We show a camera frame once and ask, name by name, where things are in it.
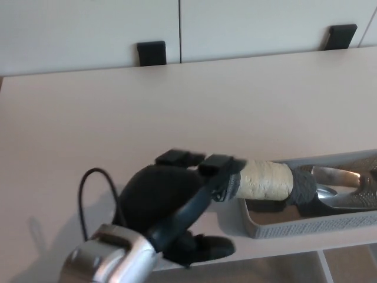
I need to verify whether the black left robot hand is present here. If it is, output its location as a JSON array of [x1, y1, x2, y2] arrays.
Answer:
[[113, 149, 247, 265]]

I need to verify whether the metal shovel with handle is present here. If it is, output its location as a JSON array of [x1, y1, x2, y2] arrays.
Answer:
[[210, 158, 375, 219]]

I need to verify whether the white desk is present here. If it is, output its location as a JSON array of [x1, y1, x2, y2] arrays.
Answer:
[[0, 45, 377, 283]]

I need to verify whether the grey perforated container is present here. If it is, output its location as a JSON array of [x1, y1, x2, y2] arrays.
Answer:
[[237, 149, 377, 241]]

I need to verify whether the white cabinet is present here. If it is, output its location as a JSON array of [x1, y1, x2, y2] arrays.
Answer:
[[0, 0, 377, 77]]

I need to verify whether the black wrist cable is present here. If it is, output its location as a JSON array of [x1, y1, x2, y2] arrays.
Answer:
[[77, 167, 234, 255]]

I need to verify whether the black cabinet handle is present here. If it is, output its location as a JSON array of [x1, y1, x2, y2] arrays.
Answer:
[[136, 41, 167, 67], [324, 24, 359, 51]]

